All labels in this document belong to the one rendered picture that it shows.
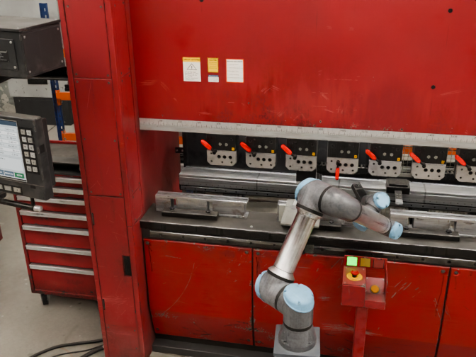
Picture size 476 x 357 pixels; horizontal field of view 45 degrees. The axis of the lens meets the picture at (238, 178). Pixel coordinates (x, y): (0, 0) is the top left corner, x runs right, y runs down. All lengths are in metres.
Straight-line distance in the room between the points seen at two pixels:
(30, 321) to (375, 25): 2.74
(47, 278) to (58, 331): 0.34
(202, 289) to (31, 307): 1.37
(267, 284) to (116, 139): 1.03
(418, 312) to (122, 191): 1.61
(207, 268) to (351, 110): 1.12
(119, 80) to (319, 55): 0.92
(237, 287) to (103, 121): 1.12
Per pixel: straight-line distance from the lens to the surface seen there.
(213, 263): 3.10
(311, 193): 2.30
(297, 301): 2.25
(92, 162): 2.94
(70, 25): 2.78
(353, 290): 2.77
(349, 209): 2.27
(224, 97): 2.83
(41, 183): 2.54
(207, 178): 3.31
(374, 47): 2.70
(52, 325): 3.94
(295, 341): 2.34
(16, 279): 4.47
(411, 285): 3.05
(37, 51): 2.47
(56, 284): 3.93
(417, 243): 2.95
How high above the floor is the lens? 2.31
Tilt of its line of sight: 24 degrees down
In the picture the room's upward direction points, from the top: 1 degrees counter-clockwise
